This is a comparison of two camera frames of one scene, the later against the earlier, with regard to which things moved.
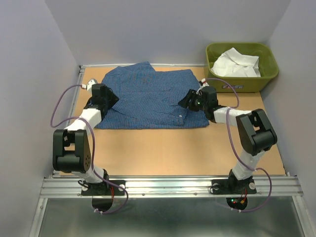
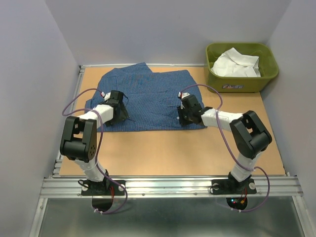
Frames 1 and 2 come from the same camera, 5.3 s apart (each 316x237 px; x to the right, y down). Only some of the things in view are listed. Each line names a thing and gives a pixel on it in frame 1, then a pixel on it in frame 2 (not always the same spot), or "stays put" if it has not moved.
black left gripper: x=113 y=98 to x=123 y=115
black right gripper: x=191 y=94 to x=182 y=121
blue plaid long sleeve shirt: x=148 y=98 stays put
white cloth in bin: x=231 y=63 stays put
